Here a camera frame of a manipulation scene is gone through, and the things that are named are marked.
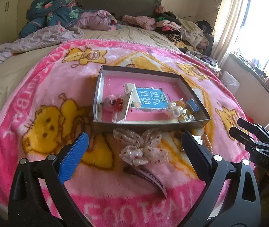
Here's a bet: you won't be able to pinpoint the dark striped banana hair clip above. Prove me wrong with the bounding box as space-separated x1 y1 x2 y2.
123 166 167 199

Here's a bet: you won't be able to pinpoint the pile of clothes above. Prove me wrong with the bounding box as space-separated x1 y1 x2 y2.
154 6 214 56

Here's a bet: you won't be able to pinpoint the dark floral quilt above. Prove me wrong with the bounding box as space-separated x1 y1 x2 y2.
18 0 83 38

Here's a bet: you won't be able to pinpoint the cream window curtain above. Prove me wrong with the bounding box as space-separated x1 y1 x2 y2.
211 0 248 68

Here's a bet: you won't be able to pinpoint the pink cartoon bear blanket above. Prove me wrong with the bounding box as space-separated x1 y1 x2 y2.
0 39 249 226

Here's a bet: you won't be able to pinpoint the peach spiral hair clip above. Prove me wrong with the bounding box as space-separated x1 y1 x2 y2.
201 133 213 154

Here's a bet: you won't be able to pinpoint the pink crumpled garment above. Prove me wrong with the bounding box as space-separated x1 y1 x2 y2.
75 10 117 31

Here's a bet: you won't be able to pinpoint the pink folded towel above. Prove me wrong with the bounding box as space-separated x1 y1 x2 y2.
122 15 156 30

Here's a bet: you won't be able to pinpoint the lilac bed sheet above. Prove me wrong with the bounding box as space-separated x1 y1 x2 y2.
0 25 84 64

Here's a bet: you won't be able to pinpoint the pink fuzzy strawberry hair clip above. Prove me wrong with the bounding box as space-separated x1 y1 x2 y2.
100 94 117 112

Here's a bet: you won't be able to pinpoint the shallow grey cardboard box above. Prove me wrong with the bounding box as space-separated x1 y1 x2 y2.
93 66 211 131

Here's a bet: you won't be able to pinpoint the red earrings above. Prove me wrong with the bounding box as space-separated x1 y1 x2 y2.
112 93 130 123

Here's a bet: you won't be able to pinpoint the pink book with blue label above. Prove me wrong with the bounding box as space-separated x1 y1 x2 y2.
98 75 187 124

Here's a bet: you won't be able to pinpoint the grey bed headboard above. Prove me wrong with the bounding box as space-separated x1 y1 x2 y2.
75 0 162 20

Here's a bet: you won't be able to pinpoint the polka dot mesh bow clip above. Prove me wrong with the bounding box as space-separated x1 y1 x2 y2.
113 128 168 166

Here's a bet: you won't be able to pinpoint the yellow rings in clear bag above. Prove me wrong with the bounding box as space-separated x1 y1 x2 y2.
178 100 196 123

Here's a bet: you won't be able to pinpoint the small blue hair clip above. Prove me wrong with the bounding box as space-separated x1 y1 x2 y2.
186 98 200 113

